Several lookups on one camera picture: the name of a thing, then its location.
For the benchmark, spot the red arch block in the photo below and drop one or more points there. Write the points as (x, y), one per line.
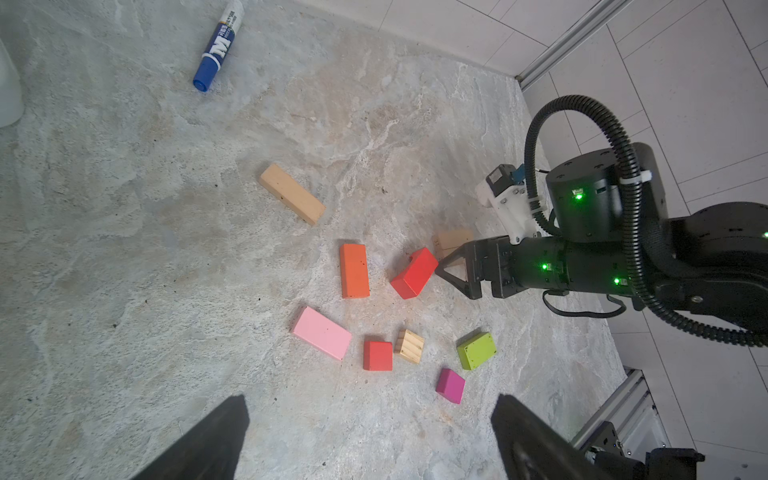
(412, 280)

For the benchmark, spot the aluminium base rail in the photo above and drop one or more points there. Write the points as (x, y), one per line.
(628, 423)

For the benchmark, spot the natural wood long block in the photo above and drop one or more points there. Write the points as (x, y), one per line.
(285, 188)

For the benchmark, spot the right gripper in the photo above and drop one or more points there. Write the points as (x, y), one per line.
(543, 263)

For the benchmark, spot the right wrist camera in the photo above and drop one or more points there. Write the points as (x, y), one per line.
(504, 190)

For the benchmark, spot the orange wood block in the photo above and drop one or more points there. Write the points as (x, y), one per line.
(354, 271)

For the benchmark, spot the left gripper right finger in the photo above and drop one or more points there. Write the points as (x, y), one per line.
(530, 449)

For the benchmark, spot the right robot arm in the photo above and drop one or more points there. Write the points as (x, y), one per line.
(713, 262)

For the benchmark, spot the pink wood block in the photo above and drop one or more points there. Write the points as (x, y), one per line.
(322, 333)

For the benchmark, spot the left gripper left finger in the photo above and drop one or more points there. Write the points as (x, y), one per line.
(210, 450)

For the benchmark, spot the small striped wood cube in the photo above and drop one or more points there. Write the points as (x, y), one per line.
(409, 346)

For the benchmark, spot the magenta cube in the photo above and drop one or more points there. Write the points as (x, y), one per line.
(450, 385)

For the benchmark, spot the blue whiteboard marker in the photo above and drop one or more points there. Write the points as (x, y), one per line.
(219, 45)

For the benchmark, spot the lime green block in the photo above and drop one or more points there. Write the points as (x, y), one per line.
(476, 351)

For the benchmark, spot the small red cube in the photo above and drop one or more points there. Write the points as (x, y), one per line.
(377, 356)

